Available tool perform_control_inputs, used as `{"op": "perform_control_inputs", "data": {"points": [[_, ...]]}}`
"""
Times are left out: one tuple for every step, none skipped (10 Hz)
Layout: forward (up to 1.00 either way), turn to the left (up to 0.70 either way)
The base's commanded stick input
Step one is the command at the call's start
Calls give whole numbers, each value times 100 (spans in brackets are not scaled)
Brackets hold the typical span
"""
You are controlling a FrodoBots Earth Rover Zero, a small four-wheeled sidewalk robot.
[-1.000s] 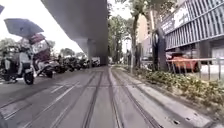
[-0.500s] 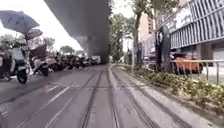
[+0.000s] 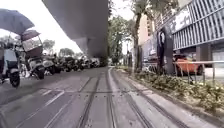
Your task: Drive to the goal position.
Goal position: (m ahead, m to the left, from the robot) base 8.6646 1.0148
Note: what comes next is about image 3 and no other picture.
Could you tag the orange car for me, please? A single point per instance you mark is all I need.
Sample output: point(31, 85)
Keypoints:
point(186, 65)

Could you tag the grey building with slatted front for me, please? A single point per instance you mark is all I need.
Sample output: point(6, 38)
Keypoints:
point(196, 26)

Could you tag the blue umbrella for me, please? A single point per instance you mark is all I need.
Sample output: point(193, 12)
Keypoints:
point(13, 20)

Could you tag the grey paved pavement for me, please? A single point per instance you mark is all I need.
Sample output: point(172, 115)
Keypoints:
point(96, 106)

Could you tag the low green planting bed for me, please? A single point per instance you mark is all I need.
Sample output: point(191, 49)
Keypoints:
point(196, 91)

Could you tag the grey metal railing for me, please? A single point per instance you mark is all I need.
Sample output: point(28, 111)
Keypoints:
point(200, 62)

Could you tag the green trees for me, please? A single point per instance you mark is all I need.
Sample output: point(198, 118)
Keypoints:
point(117, 36)

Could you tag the grey kerb strip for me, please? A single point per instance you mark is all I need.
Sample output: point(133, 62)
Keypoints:
point(173, 106)

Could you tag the tall tree trunk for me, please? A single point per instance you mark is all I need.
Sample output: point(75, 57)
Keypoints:
point(136, 36)

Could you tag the dark standing sign board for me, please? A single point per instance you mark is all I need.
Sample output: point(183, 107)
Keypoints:
point(165, 50)

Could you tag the grey concrete overpass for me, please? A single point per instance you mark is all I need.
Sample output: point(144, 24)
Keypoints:
point(83, 23)

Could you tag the beige building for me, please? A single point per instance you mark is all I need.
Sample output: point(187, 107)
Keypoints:
point(144, 30)

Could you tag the row of parked scooters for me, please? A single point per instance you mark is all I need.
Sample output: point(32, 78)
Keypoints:
point(33, 63)

